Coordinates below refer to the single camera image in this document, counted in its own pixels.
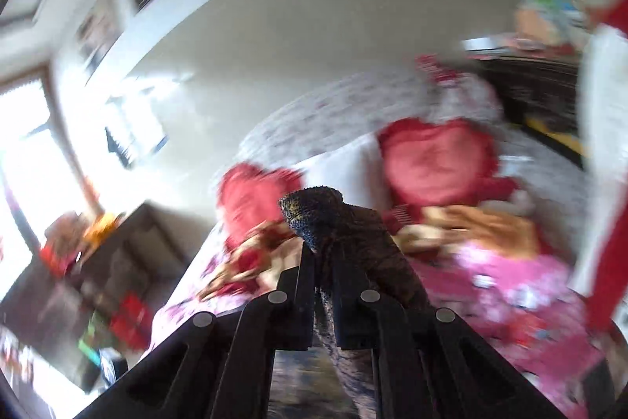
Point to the small red heart pillow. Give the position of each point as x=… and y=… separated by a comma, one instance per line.
x=245, y=198

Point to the black wall ornament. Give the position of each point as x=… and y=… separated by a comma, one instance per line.
x=117, y=146

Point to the gold and red blanket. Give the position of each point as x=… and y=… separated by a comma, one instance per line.
x=490, y=227

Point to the red and white patterned cloth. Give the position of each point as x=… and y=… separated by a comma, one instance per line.
x=439, y=70

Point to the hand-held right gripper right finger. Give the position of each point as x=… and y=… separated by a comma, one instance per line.
x=353, y=316

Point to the small framed wall picture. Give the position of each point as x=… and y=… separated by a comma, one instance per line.
x=100, y=29

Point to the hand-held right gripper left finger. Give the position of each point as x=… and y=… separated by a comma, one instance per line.
x=300, y=281

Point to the bright window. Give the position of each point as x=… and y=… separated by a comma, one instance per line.
x=34, y=163

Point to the dark wooden cabinet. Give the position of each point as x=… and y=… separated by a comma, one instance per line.
x=122, y=262

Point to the large red heart pillow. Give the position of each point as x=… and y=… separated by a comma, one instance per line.
x=436, y=163

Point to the white pillow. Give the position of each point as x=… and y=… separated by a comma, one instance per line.
x=343, y=168

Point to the dark carved wooden headboard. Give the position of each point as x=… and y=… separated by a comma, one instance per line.
x=530, y=90

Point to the orange object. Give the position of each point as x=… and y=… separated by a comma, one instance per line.
x=100, y=227

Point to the pink penguin print blanket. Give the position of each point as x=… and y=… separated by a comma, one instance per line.
x=510, y=291

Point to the dark patterned knit garment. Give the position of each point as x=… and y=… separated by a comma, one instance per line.
x=319, y=213

